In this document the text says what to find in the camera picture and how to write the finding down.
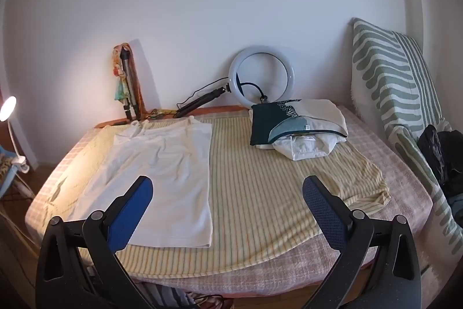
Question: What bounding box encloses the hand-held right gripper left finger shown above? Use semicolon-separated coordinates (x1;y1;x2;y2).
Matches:
35;176;154;309

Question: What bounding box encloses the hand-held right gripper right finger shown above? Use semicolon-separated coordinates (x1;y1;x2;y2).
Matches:
302;176;422;309

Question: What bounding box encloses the white tank top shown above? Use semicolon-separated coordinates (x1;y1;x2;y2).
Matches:
70;116;213;248

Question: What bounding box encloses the yellow striped blanket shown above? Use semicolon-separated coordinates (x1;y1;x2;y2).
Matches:
43;114;392;279

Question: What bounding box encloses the white folded garment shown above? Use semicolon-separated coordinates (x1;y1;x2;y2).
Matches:
255;133;344;162

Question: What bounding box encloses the striped cloth under bed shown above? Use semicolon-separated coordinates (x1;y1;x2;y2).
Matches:
145;282;199;309

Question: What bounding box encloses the teal printed folded cloth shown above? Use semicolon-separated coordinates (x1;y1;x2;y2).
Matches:
249;99;348;146

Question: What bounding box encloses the black clothing bundle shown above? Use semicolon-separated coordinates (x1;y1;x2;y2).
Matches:
417;124;463;197

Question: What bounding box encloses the light blue chair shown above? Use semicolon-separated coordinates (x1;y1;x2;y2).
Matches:
0;146;17;201

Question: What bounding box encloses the black tripod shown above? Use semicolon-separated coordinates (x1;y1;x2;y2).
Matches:
175;77;236;119

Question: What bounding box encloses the grey tripod pole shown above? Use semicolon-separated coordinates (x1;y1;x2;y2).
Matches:
121;47;142;119

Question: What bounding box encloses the green striped white cushion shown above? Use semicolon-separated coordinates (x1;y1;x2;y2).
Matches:
350;17;463;255

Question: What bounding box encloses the white clip desk lamp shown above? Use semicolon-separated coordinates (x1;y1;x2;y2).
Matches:
0;96;30;174

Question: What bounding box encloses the white ring light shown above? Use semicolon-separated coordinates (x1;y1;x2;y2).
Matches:
229;45;295;110

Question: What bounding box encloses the black ring light cable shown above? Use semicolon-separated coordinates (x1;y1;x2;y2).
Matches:
237;74;268;103

